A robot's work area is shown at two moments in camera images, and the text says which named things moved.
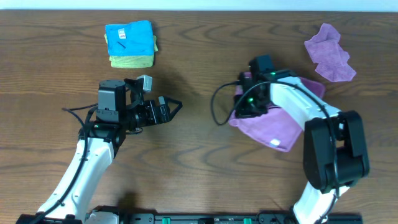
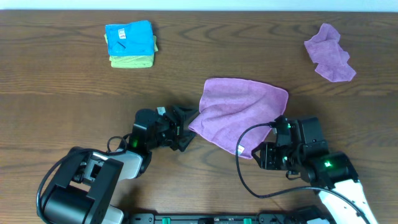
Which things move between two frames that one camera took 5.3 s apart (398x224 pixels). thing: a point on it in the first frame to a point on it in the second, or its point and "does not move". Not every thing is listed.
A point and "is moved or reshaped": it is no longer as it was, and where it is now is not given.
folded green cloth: (132, 61) does not move
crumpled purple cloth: (324, 49) does not move
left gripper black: (163, 111) to (177, 129)
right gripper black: (242, 111) to (267, 160)
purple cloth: (272, 127) is moved or reshaped
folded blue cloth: (134, 38) does not move
